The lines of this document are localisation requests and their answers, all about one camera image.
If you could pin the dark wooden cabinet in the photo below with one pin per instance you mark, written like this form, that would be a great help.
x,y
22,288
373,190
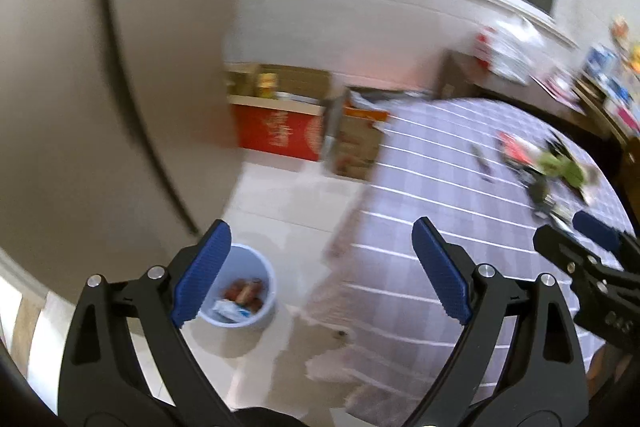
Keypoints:
x,y
465,74

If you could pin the pale blue plastic bin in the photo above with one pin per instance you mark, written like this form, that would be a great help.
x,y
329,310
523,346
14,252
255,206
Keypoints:
x,y
261,314

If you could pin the brown packet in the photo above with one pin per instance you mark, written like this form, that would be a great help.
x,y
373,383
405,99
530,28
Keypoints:
x,y
245,292

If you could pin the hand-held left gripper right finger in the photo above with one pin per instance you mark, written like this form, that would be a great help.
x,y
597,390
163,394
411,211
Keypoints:
x,y
442,272

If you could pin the red magazine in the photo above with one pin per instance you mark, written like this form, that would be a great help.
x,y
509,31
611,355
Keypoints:
x,y
557,89

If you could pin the purple plaid bed sheet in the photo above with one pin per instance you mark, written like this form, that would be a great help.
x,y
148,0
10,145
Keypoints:
x,y
440,187

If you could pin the yellow box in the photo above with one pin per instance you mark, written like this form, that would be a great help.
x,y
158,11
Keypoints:
x,y
267,85

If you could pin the white plastic bag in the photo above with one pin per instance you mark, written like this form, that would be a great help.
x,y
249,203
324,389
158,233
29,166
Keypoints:
x,y
517,49

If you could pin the black pen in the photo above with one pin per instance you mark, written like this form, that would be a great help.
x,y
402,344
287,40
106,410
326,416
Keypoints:
x,y
482,163

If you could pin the white blue packet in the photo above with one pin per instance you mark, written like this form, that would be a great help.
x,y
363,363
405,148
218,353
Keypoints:
x,y
230,310

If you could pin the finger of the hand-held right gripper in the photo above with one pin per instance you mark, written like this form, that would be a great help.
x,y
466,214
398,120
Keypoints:
x,y
595,229
557,247

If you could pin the small black object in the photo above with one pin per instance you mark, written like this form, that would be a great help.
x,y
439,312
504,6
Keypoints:
x,y
539,193

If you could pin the tall beige cabinet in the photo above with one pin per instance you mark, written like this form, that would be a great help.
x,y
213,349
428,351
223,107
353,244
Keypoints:
x,y
60,107

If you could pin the row of colourful packets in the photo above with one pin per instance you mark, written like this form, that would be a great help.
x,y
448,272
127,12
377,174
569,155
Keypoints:
x,y
612,72

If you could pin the red cardboard box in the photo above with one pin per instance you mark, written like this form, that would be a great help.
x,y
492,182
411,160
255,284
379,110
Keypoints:
x,y
277,134

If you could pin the red white carton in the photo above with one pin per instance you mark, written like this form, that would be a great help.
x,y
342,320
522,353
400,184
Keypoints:
x,y
483,47

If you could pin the plain brown cardboard box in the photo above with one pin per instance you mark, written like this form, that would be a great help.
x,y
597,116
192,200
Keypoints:
x,y
305,79

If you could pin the person's right forearm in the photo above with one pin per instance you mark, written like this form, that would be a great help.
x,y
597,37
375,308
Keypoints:
x,y
607,364

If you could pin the red white patterned wrapper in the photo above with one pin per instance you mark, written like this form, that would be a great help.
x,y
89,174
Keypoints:
x,y
515,149

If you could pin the green wrapper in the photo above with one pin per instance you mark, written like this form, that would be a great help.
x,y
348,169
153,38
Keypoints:
x,y
562,166

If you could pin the printed brown cardboard box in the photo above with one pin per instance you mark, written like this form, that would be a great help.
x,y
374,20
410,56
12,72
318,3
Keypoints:
x,y
355,147

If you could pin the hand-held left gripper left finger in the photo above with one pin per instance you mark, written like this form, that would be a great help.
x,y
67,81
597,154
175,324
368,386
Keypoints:
x,y
205,272

